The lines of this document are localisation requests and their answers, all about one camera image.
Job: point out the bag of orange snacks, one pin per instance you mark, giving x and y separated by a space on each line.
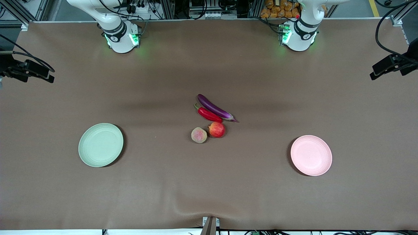
271 11

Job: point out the white power strip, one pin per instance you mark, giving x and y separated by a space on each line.
150 13

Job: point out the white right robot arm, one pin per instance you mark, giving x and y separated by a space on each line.
120 42

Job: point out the white connector strip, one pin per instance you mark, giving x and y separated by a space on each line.
209 15

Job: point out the red apple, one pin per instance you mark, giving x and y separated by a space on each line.
217 130

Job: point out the aluminium frame post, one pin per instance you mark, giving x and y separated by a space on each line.
19 15
168 9
256 8
396 19

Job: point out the red chili pepper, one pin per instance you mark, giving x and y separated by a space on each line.
209 115

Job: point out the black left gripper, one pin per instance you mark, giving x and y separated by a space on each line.
409 61

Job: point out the pink plate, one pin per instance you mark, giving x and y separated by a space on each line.
311 155

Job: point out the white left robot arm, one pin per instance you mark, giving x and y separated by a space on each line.
298 40

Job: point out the pale green plate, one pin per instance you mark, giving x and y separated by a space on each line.
100 145

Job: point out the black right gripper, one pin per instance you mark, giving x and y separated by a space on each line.
7 67

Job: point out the purple eggplant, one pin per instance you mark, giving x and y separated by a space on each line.
212 106

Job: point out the pale pink peach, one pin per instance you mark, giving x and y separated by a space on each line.
199 135

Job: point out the brown table cloth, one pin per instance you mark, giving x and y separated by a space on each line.
209 182

